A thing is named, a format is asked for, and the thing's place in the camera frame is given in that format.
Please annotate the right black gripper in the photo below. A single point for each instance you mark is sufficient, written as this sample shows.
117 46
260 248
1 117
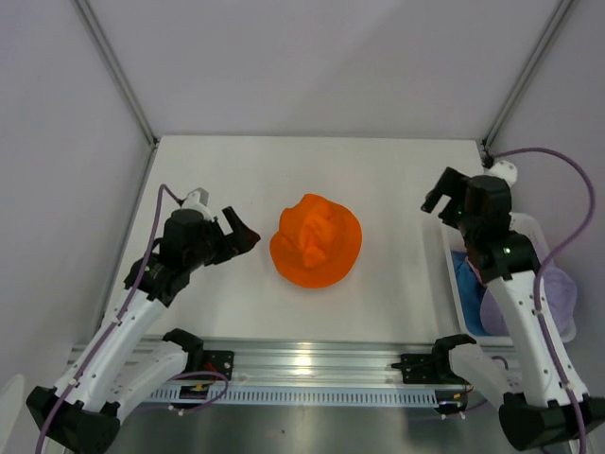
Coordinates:
451 183

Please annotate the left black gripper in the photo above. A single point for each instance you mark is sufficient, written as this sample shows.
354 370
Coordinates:
242 239

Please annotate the orange bucket hat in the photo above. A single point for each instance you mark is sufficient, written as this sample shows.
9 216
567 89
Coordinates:
317 243

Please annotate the purple bucket hat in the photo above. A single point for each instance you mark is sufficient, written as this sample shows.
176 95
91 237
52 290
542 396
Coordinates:
561 293

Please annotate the pink bucket hat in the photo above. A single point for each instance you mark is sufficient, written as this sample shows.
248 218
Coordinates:
475 271

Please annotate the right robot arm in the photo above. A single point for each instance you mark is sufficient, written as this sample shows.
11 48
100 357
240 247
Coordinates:
552 404

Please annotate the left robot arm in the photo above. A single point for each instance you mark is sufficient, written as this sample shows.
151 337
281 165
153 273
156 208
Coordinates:
84 410

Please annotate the blue bucket hat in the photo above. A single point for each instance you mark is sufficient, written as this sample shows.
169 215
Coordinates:
476 302

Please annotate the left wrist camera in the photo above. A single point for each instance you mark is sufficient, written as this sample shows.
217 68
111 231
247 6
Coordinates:
197 200

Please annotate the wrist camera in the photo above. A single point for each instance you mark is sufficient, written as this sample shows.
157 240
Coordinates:
504 170
197 200

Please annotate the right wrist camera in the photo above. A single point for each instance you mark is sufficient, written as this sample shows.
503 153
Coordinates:
504 170

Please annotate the aluminium mounting rail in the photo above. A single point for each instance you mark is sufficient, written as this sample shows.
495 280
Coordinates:
306 363

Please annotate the slotted cable duct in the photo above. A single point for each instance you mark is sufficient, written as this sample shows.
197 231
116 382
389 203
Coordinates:
298 396

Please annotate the right aluminium frame post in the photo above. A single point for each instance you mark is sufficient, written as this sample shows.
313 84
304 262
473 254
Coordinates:
549 34

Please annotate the aluminium frame post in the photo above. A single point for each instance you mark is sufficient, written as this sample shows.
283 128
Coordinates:
549 34
98 36

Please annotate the left aluminium frame post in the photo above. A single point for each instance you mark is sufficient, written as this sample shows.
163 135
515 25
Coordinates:
98 36

